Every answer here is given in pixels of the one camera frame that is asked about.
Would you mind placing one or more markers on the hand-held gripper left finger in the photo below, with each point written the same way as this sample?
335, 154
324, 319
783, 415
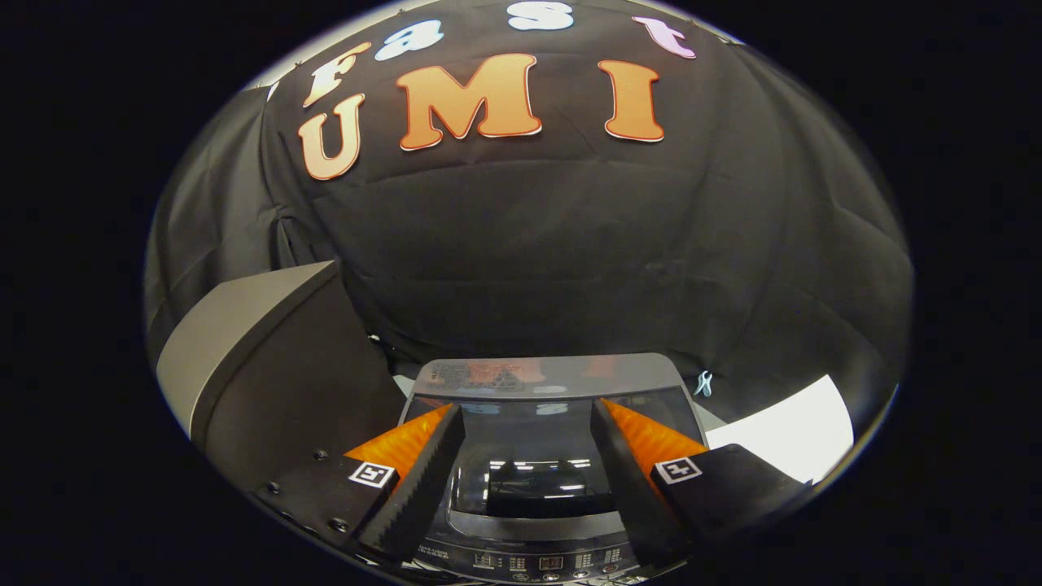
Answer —
427, 488

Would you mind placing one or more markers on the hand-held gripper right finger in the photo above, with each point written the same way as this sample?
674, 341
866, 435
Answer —
631, 496

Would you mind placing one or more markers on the dark grey washing machine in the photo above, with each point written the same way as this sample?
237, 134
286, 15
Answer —
529, 561

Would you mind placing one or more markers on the transparent washing machine lid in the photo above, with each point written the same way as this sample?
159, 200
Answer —
529, 374

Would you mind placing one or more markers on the light blue clip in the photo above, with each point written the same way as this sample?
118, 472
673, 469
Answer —
703, 383

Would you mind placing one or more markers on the grey box stand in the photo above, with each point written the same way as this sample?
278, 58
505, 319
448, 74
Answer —
269, 366

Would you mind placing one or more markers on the black backdrop cloth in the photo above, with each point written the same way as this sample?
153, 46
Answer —
570, 244

